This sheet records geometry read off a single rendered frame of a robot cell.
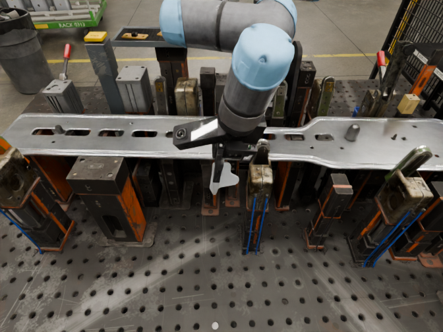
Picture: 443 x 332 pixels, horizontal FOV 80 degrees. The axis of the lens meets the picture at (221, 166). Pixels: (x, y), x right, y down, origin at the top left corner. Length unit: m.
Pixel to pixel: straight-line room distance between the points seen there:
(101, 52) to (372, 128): 0.93
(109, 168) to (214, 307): 0.48
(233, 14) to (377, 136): 0.61
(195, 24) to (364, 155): 0.57
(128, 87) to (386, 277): 0.97
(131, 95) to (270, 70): 0.63
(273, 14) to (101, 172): 0.51
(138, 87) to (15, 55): 2.53
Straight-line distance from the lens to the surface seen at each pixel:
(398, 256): 1.03
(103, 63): 1.11
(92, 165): 0.74
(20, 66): 3.39
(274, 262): 0.90
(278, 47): 0.36
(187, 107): 0.89
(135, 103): 0.93
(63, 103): 1.04
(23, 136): 0.99
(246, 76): 0.36
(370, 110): 1.01
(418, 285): 1.04
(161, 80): 0.88
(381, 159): 0.84
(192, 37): 0.48
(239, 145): 0.51
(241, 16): 0.46
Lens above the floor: 1.51
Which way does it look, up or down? 46 degrees down
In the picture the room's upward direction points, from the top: straight up
